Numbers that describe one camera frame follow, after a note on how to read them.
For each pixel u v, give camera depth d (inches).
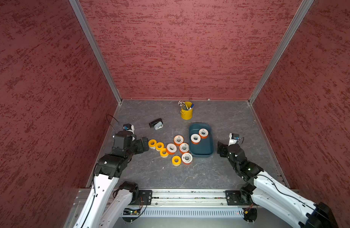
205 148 36.1
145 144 25.3
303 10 28.6
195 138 37.5
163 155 34.7
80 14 29.0
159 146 36.3
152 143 36.6
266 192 21.0
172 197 29.8
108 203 17.2
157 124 39.8
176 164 33.5
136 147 24.8
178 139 37.4
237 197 28.9
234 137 28.0
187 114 41.1
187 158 34.4
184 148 36.0
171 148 35.4
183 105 38.0
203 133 38.8
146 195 29.2
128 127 24.5
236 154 23.6
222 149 29.2
